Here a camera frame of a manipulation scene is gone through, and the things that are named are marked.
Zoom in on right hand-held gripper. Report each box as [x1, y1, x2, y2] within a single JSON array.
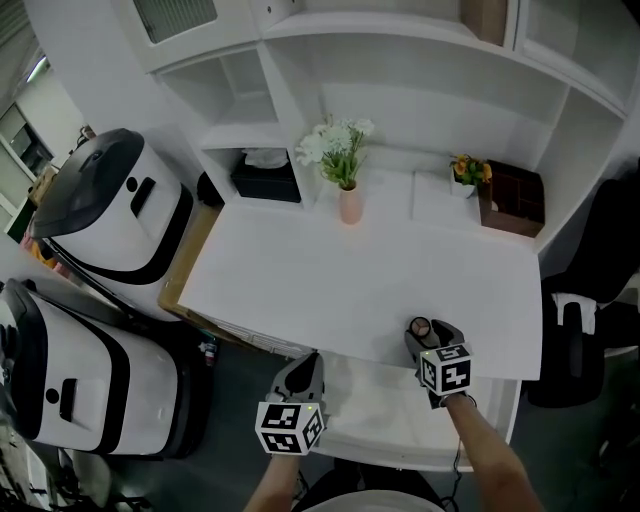
[[404, 319, 477, 410]]

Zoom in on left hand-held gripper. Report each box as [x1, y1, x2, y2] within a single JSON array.
[[254, 352, 327, 456]]

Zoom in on large white drawer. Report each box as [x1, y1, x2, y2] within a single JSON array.
[[318, 349, 522, 472]]

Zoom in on person's left forearm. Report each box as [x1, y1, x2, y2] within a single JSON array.
[[242, 452, 304, 512]]

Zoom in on person's right forearm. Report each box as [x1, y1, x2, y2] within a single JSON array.
[[444, 394, 544, 512]]

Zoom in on person's black trousers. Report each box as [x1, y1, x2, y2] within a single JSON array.
[[294, 457, 451, 512]]

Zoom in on person's white shirt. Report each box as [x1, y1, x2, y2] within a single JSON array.
[[304, 489, 446, 512]]

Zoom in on brown wooden organizer box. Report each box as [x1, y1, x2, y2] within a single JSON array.
[[477, 159, 546, 239]]

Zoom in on pink vase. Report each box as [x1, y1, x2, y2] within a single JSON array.
[[338, 180, 363, 225]]

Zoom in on black office chair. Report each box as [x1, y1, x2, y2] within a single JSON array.
[[524, 164, 640, 409]]

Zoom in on small yellow potted plant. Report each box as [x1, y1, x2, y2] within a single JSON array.
[[448, 153, 494, 200]]

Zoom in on white and black mobile robot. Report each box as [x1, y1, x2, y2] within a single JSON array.
[[30, 128, 195, 286], [0, 278, 211, 459]]

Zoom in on black tissue box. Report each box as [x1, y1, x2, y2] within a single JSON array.
[[230, 148, 302, 204]]

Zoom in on white flower bunch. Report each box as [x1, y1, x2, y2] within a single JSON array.
[[294, 115, 375, 189]]

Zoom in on white shelf hutch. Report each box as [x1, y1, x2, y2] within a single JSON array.
[[112, 0, 640, 256]]

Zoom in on black cable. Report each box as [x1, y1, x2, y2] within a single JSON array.
[[449, 434, 465, 506]]

